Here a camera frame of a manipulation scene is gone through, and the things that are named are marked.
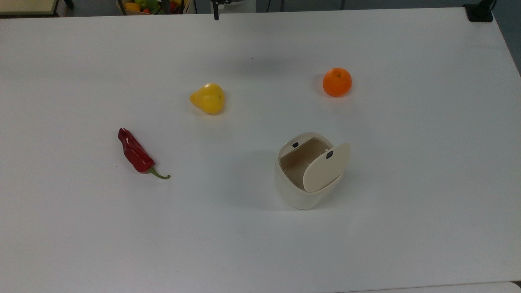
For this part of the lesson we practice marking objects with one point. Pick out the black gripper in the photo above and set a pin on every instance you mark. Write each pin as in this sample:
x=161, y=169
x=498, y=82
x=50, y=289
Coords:
x=216, y=1

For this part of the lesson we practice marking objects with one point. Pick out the cream lidded garbage bin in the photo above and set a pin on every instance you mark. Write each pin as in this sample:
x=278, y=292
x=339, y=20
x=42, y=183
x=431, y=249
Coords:
x=297, y=195

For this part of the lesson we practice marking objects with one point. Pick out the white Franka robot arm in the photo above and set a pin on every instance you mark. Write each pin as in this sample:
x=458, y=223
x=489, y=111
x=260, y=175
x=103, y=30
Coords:
x=240, y=5

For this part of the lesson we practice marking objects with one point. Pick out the basket of toy fruit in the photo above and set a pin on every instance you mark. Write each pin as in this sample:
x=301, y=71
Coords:
x=140, y=6

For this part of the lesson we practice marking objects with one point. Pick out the yellow toy pear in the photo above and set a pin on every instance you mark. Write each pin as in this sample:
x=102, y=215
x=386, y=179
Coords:
x=209, y=99

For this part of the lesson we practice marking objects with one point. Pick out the orange toy fruit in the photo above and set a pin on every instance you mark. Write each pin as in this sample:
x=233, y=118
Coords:
x=337, y=82

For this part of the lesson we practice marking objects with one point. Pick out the red chili pepper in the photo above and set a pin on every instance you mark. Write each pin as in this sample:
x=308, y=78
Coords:
x=134, y=152

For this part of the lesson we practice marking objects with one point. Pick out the beige side table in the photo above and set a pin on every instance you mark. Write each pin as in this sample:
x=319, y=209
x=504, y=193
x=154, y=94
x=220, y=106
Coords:
x=24, y=6

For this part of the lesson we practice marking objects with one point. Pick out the white neighbouring table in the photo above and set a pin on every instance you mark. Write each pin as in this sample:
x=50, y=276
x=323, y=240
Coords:
x=468, y=289

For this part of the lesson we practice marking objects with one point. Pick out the black table clamp mount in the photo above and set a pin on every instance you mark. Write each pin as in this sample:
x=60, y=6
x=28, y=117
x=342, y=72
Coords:
x=479, y=14

